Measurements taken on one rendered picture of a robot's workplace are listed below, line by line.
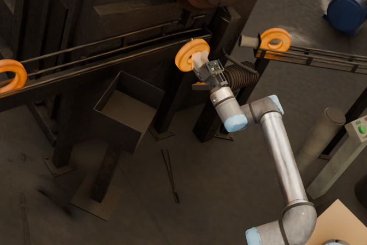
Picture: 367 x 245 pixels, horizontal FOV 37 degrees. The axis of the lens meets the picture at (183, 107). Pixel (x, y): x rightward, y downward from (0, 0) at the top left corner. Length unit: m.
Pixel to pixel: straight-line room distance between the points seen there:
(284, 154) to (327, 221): 0.74
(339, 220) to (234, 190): 0.59
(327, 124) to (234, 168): 0.58
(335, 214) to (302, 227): 0.83
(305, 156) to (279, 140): 0.93
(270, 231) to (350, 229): 0.87
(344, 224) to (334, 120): 0.52
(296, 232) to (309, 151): 1.15
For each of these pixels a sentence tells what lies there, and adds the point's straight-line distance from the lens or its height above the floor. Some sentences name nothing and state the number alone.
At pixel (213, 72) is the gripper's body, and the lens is 2.21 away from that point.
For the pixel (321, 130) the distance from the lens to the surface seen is 2.95.
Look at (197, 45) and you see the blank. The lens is 2.26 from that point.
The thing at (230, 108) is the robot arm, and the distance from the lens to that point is 2.18.
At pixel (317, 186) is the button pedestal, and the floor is 0.10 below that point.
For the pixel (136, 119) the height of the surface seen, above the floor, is 0.60.
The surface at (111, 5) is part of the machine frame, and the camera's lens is 2.35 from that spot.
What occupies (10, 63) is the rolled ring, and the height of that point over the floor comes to 0.78.
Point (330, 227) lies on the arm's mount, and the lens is 2.78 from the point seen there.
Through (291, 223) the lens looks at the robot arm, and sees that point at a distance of 1.96.
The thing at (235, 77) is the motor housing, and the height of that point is 0.52.
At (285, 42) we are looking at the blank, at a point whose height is 0.73.
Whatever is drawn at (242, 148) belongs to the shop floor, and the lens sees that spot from 3.24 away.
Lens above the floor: 2.25
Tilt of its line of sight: 43 degrees down
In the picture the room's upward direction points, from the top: 25 degrees clockwise
